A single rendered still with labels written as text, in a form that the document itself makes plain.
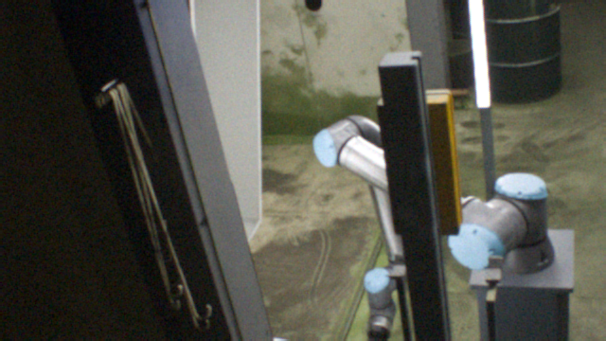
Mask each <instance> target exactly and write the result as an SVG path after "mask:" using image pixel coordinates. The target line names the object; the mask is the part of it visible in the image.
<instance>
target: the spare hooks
mask: <svg viewBox="0 0 606 341"><path fill-rule="evenodd" d="M122 78H123V75H122V74H119V75H118V76H117V77H115V78H113V79H112V80H111V81H110V82H108V83H107V84H106V85H104V86H103V87H102V88H100V89H99V90H98V91H97V92H96V93H95V102H96V106H97V107H98V108H99V109H101V108H102V105H105V101H106V102H107V101H108V100H109V101H110V100H111V98H112V100H113V104H114V107H115V111H116V116H117V120H118V124H119V128H120V131H121V135H122V138H123V141H124V145H125V149H126V153H127V156H128V160H129V163H130V166H131V171H132V175H133V179H134V184H135V185H136V187H137V190H138V195H139V200H140V203H141V206H142V209H143V212H144V216H145V221H146V224H147V227H148V230H149V233H150V236H151V244H152V247H153V250H154V253H155V256H156V257H157V261H158V264H159V267H160V270H161V274H162V277H163V280H164V285H165V288H166V291H167V294H168V298H169V304H170V306H171V307H172V308H173V309H176V310H179V309H180V304H181V303H180V301H179V300H177V301H176V305H177V307H176V305H175V304H174V301H172V300H171V296H179V295H181V294H182V292H183V289H184V292H185V295H186V298H187V304H188V307H189V310H190V313H191V316H192V319H193V323H195V326H196V327H197V328H198V330H199V331H204V330H207V329H208V327H209V322H208V320H207V321H206V327H205V329H204V328H203V327H200V326H199V325H198V324H197V320H196V318H197V319H199V320H202V319H203V318H204V319H206V318H207V317H209V316H210V313H211V308H210V306H209V305H208V306H207V312H206V314H204V316H200V315H198V314H196V311H195V309H194V307H193V304H192V299H191V296H190V294H189V291H188V288H187V285H186V281H185V277H184V275H183V272H182V270H180V267H179V265H178V261H177V259H176V255H175V253H174V250H173V248H172V245H171V242H170V239H169V233H168V231H167V229H166V227H167V222H166V221H162V218H161V213H160V211H159V208H158V205H157V203H156V200H155V197H154V193H153V190H152V185H151V181H150V178H149V175H148V172H147V169H146V166H145V163H144V160H143V156H142V152H141V150H140V148H139V145H138V142H137V139H136V135H135V128H134V123H133V118H132V113H131V108H130V104H131V106H132V108H133V112H134V115H135V117H136V119H137V121H138V123H139V125H140V127H141V129H142V131H143V133H144V136H145V138H146V140H147V142H148V144H149V145H150V147H151V150H152V152H153V156H154V158H155V160H156V161H157V163H158V159H157V156H156V153H155V150H154V148H153V146H152V143H151V141H150V139H149V137H148V135H147V132H146V130H145V128H144V126H143V123H142V121H141V119H140V117H139V115H138V113H137V112H136V109H135V107H134V104H133V102H132V99H131V97H130V95H129V93H128V91H127V89H126V87H125V85H124V84H123V82H121V81H120V80H121V79H122ZM112 88H114V89H115V90H114V89H112ZM117 94H119V95H120V98H121V103H122V106H121V104H120V101H119V99H118V96H117ZM103 95H104V97H103ZM99 100H100V101H99ZM104 100H105V101H104ZM100 103H102V105H101V104H100ZM117 105H118V109H119V111H118V109H117ZM122 107H123V110H122ZM123 111H124V113H123ZM119 112H120V113H121V116H122V118H123V121H124V123H125V126H126V129H127V133H128V136H129V138H130V141H131V143H132V147H133V152H134V160H136V163H137V167H138V171H139V176H140V180H141V184H142V188H143V191H144V195H145V201H146V205H145V203H144V198H143V194H142V191H141V188H140V185H139V182H138V178H137V173H135V170H134V164H133V161H132V158H131V153H130V150H129V148H128V144H127V141H126V137H125V134H124V129H123V126H122V122H121V119H120V116H119ZM124 115H125V116H124ZM147 186H148V189H147ZM148 190H149V192H150V195H151V198H152V201H153V204H154V207H155V210H156V213H157V217H158V219H159V221H160V224H161V227H160V228H156V227H155V225H154V221H153V217H152V209H151V204H150V198H149V193H148ZM146 208H147V209H146ZM147 210H148V212H147ZM148 214H149V215H148ZM160 231H164V232H165V235H166V239H167V248H165V249H162V248H161V247H160V243H158V240H157V233H156V232H160ZM152 232H153V233H152ZM169 249H170V251H169V256H168V258H167V259H166V260H165V258H163V255H162V253H164V252H168V250H169ZM172 259H173V261H174V264H175V267H176V271H177V274H178V278H177V279H176V281H174V282H169V280H168V276H167V272H166V268H165V265H164V262H169V261H171V260H172ZM177 283H182V285H179V286H178V293H172V292H171V289H170V286H174V285H176V284H177ZM182 286H183V287H182Z"/></svg>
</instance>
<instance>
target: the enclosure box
mask: <svg viewBox="0 0 606 341"><path fill-rule="evenodd" d="M185 1H186V4H187V11H188V15H189V19H190V23H191V27H192V30H193V34H194V38H195V42H196V45H197V49H198V54H199V57H200V61H201V65H202V68H203V72H204V77H205V81H206V83H207V87H208V91H209V95H210V99H211V103H212V107H213V111H214V114H215V118H216V122H217V126H218V130H219V134H220V139H221V142H222V145H223V152H224V157H225V161H226V165H227V167H228V171H229V176H230V180H232V183H233V184H234V188H235V191H236V195H237V199H238V203H239V207H240V211H241V218H242V222H243V225H244V229H245V234H246V238H247V241H248V242H250V241H251V240H252V238H253V236H254V235H255V233H256V231H257V230H258V226H259V224H260V223H261V162H260V87H259V14H258V0H185Z"/></svg>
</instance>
